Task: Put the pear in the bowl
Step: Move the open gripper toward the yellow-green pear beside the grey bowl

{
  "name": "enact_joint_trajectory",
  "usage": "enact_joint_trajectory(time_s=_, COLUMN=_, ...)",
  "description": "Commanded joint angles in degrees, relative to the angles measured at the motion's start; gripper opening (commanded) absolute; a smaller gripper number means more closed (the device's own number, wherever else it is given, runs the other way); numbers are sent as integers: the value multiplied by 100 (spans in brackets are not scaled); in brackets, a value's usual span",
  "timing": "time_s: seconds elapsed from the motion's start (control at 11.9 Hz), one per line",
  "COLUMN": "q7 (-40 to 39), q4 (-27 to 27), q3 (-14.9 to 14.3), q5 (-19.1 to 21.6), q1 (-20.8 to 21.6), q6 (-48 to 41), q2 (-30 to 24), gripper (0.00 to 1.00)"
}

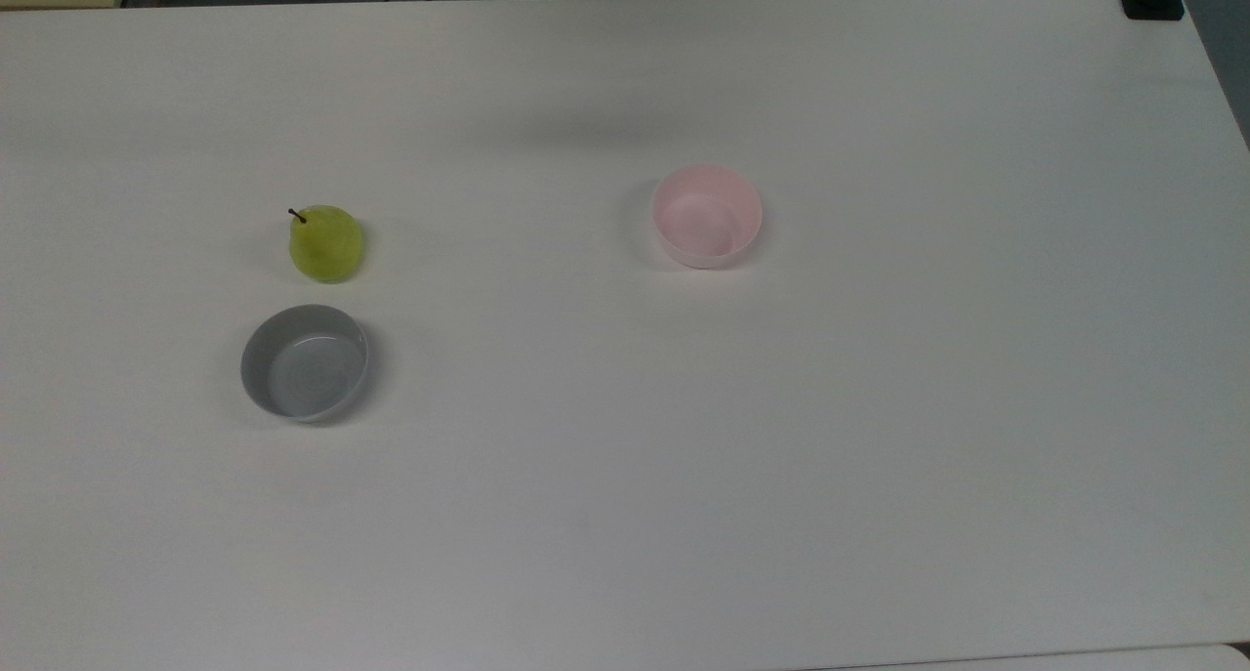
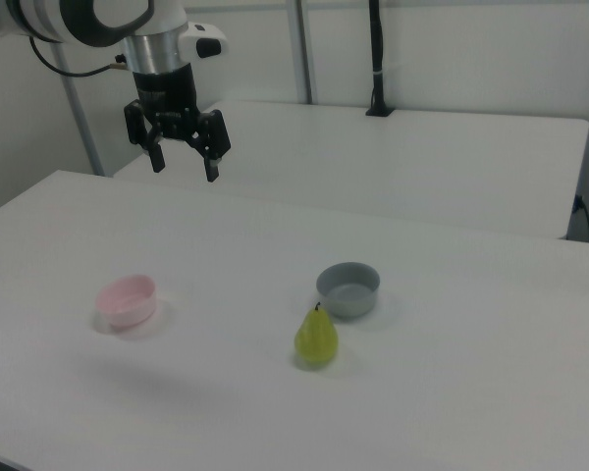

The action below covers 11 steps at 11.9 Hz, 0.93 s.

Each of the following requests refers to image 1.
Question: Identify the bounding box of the green pear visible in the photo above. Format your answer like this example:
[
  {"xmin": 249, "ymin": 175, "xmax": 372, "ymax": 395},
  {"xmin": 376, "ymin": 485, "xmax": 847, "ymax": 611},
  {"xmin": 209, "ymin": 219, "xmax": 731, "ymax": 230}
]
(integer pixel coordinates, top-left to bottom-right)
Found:
[{"xmin": 287, "ymin": 204, "xmax": 365, "ymax": 284}]

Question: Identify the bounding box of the pink plastic bowl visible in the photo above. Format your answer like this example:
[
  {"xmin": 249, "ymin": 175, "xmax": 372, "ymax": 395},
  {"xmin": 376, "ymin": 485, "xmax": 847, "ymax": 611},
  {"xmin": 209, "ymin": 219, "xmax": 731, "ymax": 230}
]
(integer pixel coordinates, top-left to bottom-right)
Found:
[{"xmin": 651, "ymin": 164, "xmax": 764, "ymax": 270}]

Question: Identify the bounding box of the grey plastic bowl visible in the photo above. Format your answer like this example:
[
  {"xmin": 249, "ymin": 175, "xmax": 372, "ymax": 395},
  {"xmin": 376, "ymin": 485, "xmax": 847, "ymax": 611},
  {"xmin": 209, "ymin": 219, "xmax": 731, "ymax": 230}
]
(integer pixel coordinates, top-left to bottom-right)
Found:
[{"xmin": 240, "ymin": 304, "xmax": 370, "ymax": 424}]

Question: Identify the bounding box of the white adjoining table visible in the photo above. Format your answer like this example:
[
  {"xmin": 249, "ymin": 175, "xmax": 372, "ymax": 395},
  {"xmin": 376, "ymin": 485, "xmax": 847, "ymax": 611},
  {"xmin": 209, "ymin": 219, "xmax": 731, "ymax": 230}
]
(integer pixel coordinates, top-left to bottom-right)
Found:
[{"xmin": 811, "ymin": 643, "xmax": 1250, "ymax": 671}]

